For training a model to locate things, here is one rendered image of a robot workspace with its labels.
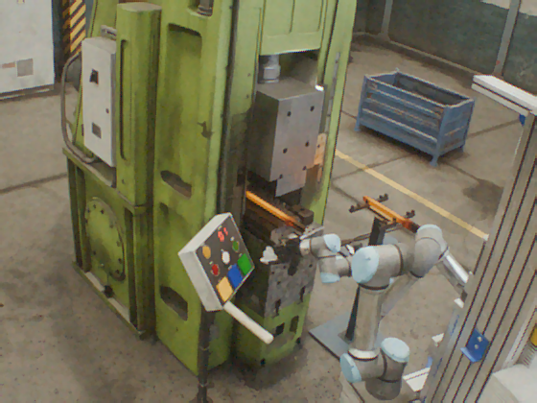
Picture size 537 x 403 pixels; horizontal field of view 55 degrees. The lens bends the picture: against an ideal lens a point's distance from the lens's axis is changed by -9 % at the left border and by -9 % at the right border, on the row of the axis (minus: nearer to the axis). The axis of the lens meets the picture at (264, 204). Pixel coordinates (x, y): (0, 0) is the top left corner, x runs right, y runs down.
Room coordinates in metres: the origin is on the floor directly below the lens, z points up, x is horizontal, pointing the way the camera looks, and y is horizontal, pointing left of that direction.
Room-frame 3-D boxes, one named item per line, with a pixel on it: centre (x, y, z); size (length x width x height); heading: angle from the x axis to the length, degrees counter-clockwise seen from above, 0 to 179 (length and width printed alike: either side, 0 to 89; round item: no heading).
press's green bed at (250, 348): (2.60, 0.00, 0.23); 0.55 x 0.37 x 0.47; 46
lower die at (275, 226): (2.56, 0.03, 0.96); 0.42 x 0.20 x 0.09; 46
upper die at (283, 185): (2.56, 0.03, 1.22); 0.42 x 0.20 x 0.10; 46
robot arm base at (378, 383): (1.52, -0.55, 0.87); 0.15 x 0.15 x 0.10
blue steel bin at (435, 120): (6.29, -1.67, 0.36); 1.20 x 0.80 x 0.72; 48
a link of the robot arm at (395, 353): (1.52, -0.55, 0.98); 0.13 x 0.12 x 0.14; 112
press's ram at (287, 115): (2.59, 0.00, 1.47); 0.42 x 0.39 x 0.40; 46
